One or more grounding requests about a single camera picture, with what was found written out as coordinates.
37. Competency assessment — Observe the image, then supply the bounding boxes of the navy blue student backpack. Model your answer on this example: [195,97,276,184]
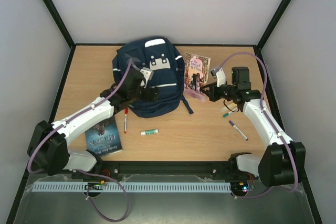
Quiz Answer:
[112,36,194,119]

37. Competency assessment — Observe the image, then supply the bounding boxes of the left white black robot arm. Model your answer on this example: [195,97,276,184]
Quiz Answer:
[27,68,158,175]

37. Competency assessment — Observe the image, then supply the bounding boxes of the green capped marker pen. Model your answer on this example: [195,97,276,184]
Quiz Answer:
[223,111,234,118]

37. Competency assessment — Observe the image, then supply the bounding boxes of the pink purple paperback book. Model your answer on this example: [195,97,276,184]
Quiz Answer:
[184,52,211,102]

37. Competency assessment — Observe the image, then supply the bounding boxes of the red marker pen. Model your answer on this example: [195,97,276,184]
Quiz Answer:
[123,108,128,133]

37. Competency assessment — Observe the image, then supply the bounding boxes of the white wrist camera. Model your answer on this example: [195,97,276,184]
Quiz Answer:
[140,67,153,88]
[211,68,227,88]

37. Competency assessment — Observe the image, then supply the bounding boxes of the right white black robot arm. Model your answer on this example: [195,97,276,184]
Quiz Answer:
[201,67,306,187]

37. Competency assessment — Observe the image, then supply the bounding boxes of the green white glue stick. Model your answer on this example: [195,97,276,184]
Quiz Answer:
[140,129,159,136]

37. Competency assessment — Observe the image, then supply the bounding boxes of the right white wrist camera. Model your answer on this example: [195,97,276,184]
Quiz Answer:
[211,68,227,88]

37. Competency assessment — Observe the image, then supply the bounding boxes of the yellow highlighter pen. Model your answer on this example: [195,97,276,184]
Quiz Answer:
[221,103,238,113]

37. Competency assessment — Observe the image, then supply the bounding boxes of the light blue slotted cable duct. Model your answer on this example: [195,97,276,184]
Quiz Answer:
[31,182,231,193]

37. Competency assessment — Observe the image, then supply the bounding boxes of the black frame post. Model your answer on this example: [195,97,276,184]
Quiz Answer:
[42,0,75,48]
[257,0,292,51]

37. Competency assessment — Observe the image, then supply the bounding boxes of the purple capped marker pen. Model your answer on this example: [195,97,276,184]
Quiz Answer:
[228,120,248,141]

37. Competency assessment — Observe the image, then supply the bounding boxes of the black frame post right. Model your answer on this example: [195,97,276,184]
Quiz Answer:
[257,0,292,51]

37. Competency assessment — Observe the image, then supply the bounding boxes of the black frame post left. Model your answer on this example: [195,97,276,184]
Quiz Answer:
[42,0,75,48]

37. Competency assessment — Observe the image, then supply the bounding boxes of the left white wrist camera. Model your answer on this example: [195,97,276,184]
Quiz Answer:
[140,67,153,88]

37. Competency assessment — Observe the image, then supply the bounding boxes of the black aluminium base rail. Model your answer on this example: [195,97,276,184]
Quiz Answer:
[26,159,305,182]

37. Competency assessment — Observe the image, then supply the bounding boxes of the dark Wuthering Heights book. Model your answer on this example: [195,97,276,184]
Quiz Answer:
[85,116,122,157]

